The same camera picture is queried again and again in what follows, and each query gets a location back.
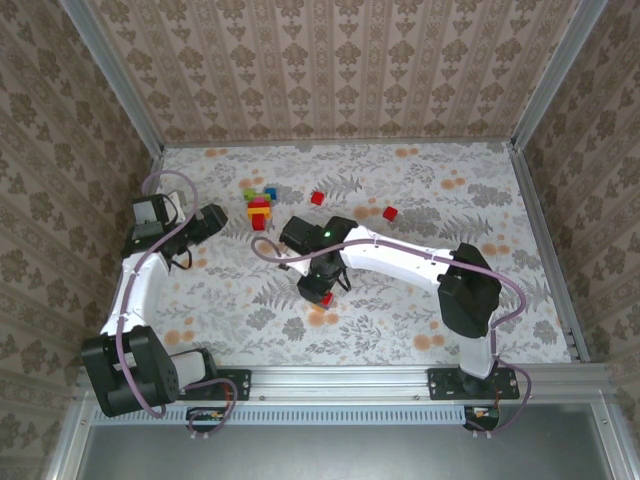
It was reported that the grey metal panel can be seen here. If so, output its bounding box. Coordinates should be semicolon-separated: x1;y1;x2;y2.
74;424;616;480

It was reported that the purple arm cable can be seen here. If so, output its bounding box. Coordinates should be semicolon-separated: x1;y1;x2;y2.
249;236;531;440
114;169;240;441

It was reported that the grey slotted cable duct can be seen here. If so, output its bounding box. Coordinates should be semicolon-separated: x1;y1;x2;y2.
92;403;469;426

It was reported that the aluminium table edge rail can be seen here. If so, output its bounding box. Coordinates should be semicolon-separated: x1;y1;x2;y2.
94;149;166;366
162;137;514;150
507;142;594;364

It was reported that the wide aluminium mounting rail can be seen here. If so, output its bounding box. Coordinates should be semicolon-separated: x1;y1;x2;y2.
74;363;614;401

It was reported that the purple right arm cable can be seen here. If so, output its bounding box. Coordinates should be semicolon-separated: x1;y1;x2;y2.
249;236;531;440

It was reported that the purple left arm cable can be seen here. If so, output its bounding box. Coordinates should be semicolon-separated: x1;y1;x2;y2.
114;169;240;441

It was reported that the aluminium frame post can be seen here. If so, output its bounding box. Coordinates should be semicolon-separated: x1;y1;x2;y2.
58;0;166;159
509;0;609;151

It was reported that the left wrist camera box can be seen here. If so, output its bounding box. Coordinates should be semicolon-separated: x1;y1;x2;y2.
130;192;182;231

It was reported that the small black electronics board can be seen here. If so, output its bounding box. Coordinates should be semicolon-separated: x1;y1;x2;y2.
463;404;501;432
185;405;227;434

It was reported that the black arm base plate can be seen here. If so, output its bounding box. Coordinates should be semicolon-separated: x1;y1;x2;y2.
179;368;253;401
427;367;521;401

